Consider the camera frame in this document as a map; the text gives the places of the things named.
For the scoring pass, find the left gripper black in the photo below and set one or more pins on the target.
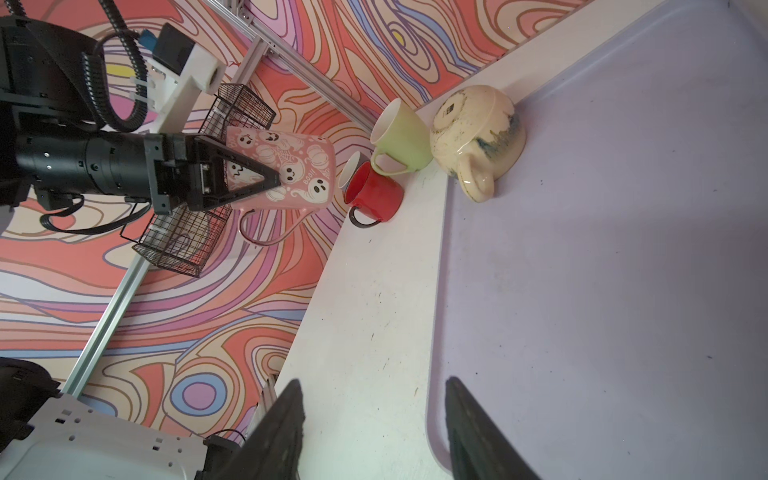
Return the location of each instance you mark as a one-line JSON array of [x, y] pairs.
[[201, 173]]

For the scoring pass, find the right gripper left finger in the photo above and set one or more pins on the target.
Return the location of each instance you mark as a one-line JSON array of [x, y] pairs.
[[273, 451]]

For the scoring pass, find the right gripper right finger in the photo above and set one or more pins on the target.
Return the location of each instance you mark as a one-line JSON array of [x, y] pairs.
[[478, 449]]

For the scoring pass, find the pink patterned mug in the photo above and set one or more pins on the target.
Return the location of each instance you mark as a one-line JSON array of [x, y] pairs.
[[306, 165]]

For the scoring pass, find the lavender mug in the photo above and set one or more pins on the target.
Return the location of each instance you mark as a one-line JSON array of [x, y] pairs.
[[350, 167]]

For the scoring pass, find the red mug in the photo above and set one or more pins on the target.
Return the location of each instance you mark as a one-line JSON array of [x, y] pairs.
[[373, 198]]

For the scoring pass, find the light green mug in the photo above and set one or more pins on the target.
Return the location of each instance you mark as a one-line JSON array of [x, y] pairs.
[[400, 134]]

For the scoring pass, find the beige ceramic teapot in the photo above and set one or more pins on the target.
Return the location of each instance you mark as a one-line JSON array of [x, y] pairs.
[[477, 136]]

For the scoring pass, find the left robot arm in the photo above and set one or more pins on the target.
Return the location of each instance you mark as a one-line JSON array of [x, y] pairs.
[[62, 139]]

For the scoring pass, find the lavender tray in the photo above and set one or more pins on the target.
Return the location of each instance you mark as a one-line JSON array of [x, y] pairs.
[[608, 307]]

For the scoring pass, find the black wire basket left wall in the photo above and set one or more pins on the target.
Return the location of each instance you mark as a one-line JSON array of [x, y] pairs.
[[184, 240]]

